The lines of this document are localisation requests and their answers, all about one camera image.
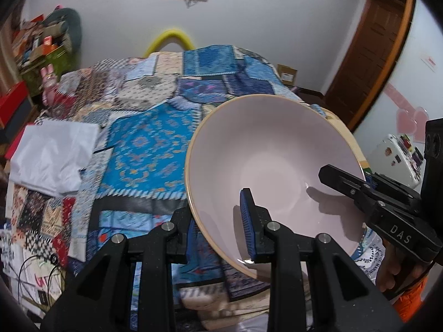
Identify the patchwork blanket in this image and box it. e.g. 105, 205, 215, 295
0, 43, 385, 332

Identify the brown wooden door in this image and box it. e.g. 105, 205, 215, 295
325, 0, 416, 132

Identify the white heart-print sliding door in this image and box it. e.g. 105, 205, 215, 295
353, 0, 443, 180

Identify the cardboard box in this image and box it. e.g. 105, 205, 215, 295
277, 64, 298, 85

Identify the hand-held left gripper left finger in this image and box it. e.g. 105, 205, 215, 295
40, 208, 204, 332

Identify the person's right hand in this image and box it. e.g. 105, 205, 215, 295
377, 238, 430, 293

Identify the striped brown curtain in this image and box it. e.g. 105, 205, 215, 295
0, 10, 21, 90

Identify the green storage box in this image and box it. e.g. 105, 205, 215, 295
21, 43, 75, 87

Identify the white folded cloth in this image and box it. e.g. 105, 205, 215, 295
9, 121, 101, 198

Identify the pink bowl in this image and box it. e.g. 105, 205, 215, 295
184, 94, 367, 283

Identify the black thin cable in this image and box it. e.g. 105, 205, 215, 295
19, 254, 68, 307

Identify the grey neck pillow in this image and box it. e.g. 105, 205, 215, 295
43, 7, 83, 54

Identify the yellow foam tube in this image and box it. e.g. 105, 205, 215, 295
143, 29, 194, 58

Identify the pile of colourful clutter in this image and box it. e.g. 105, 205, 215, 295
12, 14, 70, 66

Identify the pink rabbit toy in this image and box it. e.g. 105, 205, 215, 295
41, 65, 59, 106

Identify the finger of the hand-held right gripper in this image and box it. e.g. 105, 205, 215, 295
318, 164, 378, 212
364, 172, 422, 212

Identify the red box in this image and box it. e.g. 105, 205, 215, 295
0, 81, 30, 128

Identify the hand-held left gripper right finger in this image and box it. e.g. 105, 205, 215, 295
239, 188, 402, 332

